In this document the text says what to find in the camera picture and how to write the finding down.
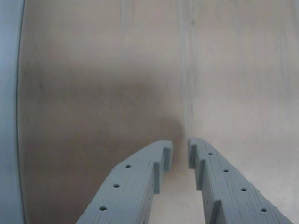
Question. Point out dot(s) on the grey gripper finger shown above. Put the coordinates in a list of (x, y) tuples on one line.
[(229, 193), (130, 186)]

